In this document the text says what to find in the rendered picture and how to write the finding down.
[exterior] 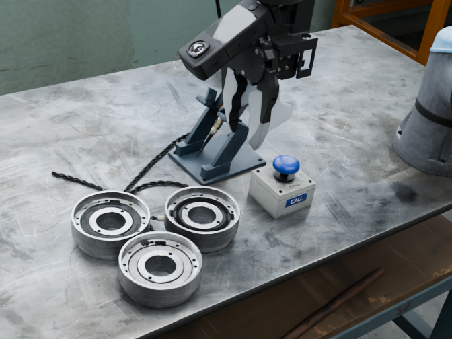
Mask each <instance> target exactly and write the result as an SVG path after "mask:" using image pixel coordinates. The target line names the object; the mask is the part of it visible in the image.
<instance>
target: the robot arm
mask: <svg viewBox="0 0 452 339"><path fill-rule="evenodd" d="M314 5H315V0H243V1H242V2H241V3H239V4H238V5H236V6H235V7H234V8H233V9H231V10H230V11H229V12H227V13H226V14H225V15H224V16H223V17H221V18H220V19H219V20H217V21H216V22H215V23H214V24H212V25H211V26H209V27H208V28H207V29H206V30H205V31H203V32H202V33H201V34H199V35H198V36H197V37H196V38H194V39H193V40H192V41H190V42H189V43H187V45H185V46H184V47H183V48H181V49H180V50H179V57H180V59H181V60H182V62H183V64H184V66H185V68H187V70H189V71H190V72H191V73H192V74H193V75H195V76H196V77H197V78H198V79H200V80H202V81H206V80H207V79H208V78H209V77H211V76H212V75H213V74H215V73H216V72H217V71H218V70H219V69H221V89H222V92H223V103H224V108H225V114H226V119H227V123H228V125H229V128H230V130H231V132H233V133H234V132H236V130H237V125H238V122H239V110H240V108H241V107H242V106H244V105H246V104H247V103H248V104H249V107H250V118H249V120H248V126H249V131H248V135H247V140H248V142H249V144H250V146H251V148H252V149H253V150H254V151H255V150H258V148H259V147H260V146H261V145H262V143H263V142H264V139H265V138H266V135H267V134H268V131H270V130H272V129H274V128H275V127H277V126H278V125H280V124H282V123H284V122H286V121H287V120H288V119H289V118H290V117H291V115H292V111H293V109H292V106H291V105H290V104H287V103H284V102H282V101H281V100H280V85H279V82H278V79H280V80H285V79H290V78H293V77H294V76H296V79H300V78H304V77H308V76H311V72H312V69H313V62H314V58H315V52H316V48H317V41H318V37H317V36H315V35H313V34H312V33H311V32H310V27H311V20H312V16H313V9H314ZM303 37H304V38H305V39H303ZM306 37H309V38H306ZM311 49H312V53H311V59H310V63H309V67H308V68H304V69H301V67H304V64H305V59H303V53H304V51H306V50H311ZM299 53H300V56H299ZM296 72H297V74H296ZM393 149H394V151H395V152H396V154H397V155H398V156H399V157H400V158H401V159H402V160H403V161H405V162H406V163H407V164H409V165H411V166H412V167H414V168H416V169H418V170H420V171H423V172H426V173H428V174H432V175H436V176H443V177H452V26H449V27H446V28H443V29H442V30H441V31H440V32H438V34H437V35H436V38H435V41H434V43H433V46H432V47H431V48H430V55H429V58H428V62H427V64H426V69H425V71H424V75H423V78H422V81H421V84H420V88H419V90H418V95H417V98H416V101H415V104H414V106H413V108H412V109H411V111H409V113H408V114H407V116H406V117H405V119H403V121H402V122H401V124H400V125H399V126H398V128H397V130H396V132H395V135H394V138H393Z"/></svg>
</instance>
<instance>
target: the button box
mask: <svg viewBox="0 0 452 339"><path fill-rule="evenodd" d="M315 186H316V182H314V181H313V180H312V179H311V178H310V177H309V176H307V175H306V174H305V173H304V172H302V171H301V170H300V169H299V171H298V172H297V173H295V174H289V175H288V176H287V177H283V176H281V174H280V172H278V171H276V170H275V169H274V168H273V166H272V164H270V165H267V166H264V167H260V168H258V169H254V170H252V173H251V178H250V186H249V191H248V194H249V195H250V196H251V197H252V198H253V199H254V200H255V201H256V202H257V203H258V204H259V205H260V206H261V207H262V208H263V209H264V210H266V211H267V212H268V213H269V214H270V215H271V216H272V217H273V218H274V219H279V218H281V217H284V216H287V215H290V214H292V213H295V212H297V211H300V210H303V209H306V208H308V207H311V203H312V200H313V195H314V192H315Z"/></svg>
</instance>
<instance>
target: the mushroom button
mask: <svg viewBox="0 0 452 339"><path fill-rule="evenodd" d="M272 166H273V168H274V169H275V170H276V171H278V172H280V174H281V176H283V177H287V176H288V175H289V174H295V173H297V172H298V171H299V167H300V165H299V162H298V160H297V159H295V158H294V157H292V156H290V155H279V156H277V157H276V158H275V159H274V160H273V164H272Z"/></svg>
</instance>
